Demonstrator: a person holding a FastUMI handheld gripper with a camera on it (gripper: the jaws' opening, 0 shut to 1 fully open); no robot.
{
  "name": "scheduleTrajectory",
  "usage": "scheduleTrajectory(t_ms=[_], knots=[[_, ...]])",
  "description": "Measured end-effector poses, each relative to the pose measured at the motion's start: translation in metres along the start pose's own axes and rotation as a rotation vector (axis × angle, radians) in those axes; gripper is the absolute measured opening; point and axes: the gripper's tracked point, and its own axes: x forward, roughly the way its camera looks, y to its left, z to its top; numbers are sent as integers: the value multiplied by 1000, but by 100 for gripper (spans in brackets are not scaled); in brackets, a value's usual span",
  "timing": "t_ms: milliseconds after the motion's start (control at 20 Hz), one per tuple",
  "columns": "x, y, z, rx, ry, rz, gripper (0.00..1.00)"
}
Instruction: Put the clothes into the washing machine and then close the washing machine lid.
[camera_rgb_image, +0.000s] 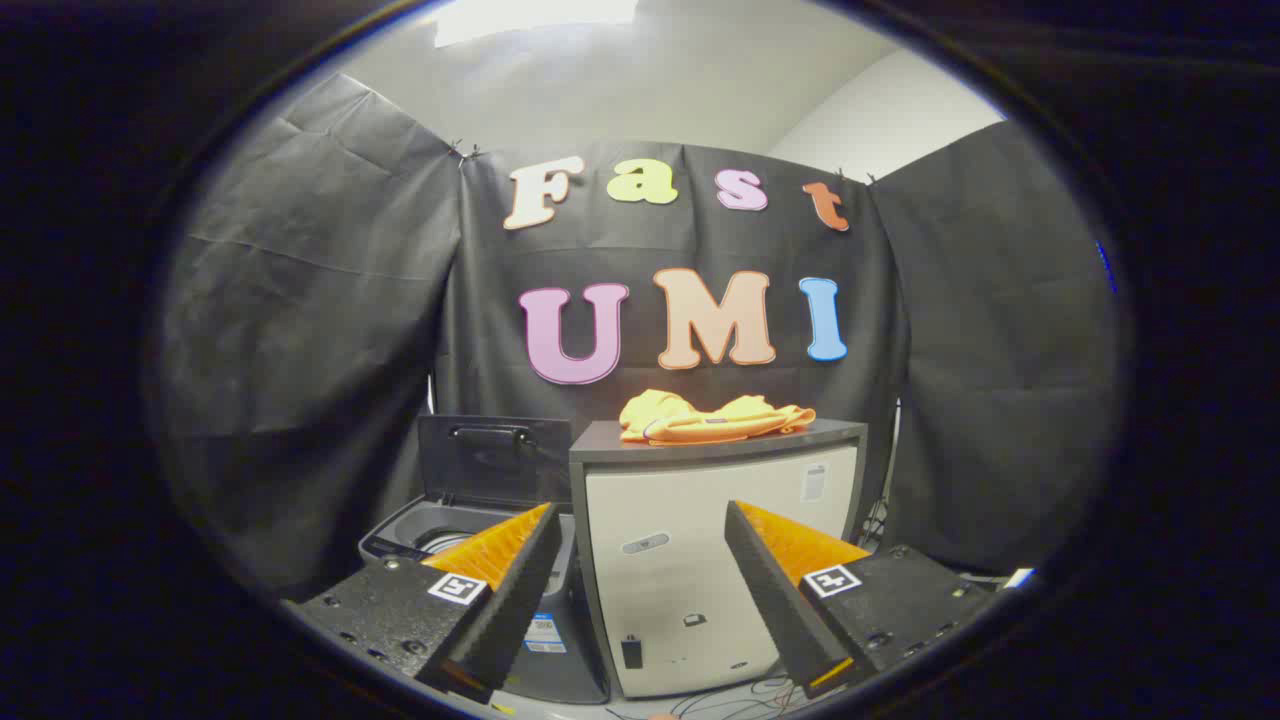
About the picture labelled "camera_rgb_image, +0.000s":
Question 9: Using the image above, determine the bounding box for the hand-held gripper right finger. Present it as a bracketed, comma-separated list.
[724, 500, 1001, 701]

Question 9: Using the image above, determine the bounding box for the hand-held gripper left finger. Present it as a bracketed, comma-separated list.
[285, 502, 563, 706]

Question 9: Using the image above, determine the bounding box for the grey washing machine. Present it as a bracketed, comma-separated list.
[358, 497, 611, 706]

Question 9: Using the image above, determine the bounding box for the orange shirt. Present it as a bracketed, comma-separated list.
[618, 389, 817, 446]

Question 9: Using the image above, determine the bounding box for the white cabinet with grey top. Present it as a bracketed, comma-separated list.
[569, 418, 869, 699]

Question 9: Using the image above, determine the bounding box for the black backdrop cloth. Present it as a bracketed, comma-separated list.
[150, 72, 1121, 601]

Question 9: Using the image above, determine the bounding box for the ceiling light panel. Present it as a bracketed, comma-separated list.
[432, 0, 641, 48]

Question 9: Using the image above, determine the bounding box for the tangle of floor cables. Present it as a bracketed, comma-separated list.
[600, 675, 831, 720]

